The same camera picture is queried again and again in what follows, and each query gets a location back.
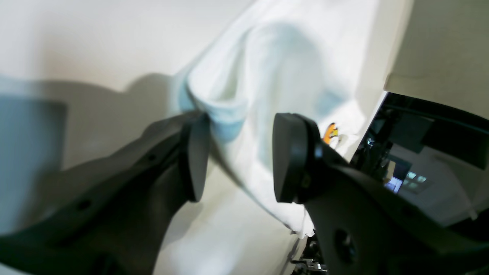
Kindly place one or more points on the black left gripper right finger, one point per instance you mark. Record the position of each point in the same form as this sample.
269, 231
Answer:
362, 227

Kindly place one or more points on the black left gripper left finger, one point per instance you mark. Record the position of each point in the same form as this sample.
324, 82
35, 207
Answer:
118, 225

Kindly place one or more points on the white t-shirt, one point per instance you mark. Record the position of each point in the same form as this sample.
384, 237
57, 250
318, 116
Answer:
297, 56

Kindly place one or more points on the beige cardboard front panel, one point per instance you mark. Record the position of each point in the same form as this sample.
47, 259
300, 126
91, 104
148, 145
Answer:
444, 55

